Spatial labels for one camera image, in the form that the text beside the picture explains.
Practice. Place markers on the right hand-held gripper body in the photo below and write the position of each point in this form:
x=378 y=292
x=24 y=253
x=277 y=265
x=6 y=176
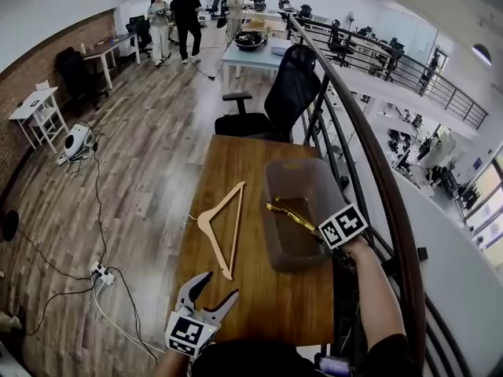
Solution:
x=344 y=226

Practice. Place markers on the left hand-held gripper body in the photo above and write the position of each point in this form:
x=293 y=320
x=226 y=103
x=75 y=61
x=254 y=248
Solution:
x=188 y=332

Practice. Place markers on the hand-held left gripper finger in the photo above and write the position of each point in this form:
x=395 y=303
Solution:
x=226 y=306
x=192 y=289

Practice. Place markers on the translucent grey plastic container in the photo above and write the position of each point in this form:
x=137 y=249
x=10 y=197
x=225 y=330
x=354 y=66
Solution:
x=302 y=246

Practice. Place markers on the gold metal clothes hanger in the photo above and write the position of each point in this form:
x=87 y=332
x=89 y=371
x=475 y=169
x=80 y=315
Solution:
x=292 y=213

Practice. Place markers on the light wooden clothes hanger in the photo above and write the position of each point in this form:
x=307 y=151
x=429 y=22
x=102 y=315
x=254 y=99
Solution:
x=214 y=220

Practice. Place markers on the person's right forearm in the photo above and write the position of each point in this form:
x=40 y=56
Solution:
x=373 y=293

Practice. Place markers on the person's left forearm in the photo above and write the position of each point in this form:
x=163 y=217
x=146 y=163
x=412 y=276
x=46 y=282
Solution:
x=171 y=365

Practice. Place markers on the person's black shirt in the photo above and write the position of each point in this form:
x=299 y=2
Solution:
x=251 y=359

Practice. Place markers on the dark curved stair railing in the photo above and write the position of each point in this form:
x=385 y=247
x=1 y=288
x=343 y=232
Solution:
x=377 y=147

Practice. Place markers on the white power strip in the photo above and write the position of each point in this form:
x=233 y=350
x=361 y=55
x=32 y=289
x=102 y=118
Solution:
x=103 y=275

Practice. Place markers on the small dark screen device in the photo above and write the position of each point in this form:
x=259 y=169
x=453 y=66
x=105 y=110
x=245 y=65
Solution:
x=333 y=365

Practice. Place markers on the black mesh office chair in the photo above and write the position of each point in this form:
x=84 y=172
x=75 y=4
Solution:
x=291 y=88

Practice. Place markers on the black metal balcony railing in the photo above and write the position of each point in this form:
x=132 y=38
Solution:
x=432 y=77

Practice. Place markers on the blue round plate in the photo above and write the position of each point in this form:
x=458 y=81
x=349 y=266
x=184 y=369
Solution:
x=281 y=50

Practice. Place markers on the white round floor appliance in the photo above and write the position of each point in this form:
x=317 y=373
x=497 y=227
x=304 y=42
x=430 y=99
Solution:
x=76 y=140

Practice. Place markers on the white rectangular table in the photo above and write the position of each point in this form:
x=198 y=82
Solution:
x=251 y=56

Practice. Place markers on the black round floor disc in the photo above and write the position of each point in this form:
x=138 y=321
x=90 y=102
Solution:
x=10 y=225

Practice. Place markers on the black round bowl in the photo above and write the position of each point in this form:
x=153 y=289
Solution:
x=250 y=39

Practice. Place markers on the small white shelf table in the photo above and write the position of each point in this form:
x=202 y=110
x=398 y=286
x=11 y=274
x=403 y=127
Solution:
x=35 y=106

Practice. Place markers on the black padded office chair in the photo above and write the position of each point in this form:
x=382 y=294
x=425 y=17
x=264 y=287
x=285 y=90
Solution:
x=76 y=75

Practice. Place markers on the dark top desk white legs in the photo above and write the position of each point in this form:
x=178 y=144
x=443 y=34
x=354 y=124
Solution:
x=112 y=45

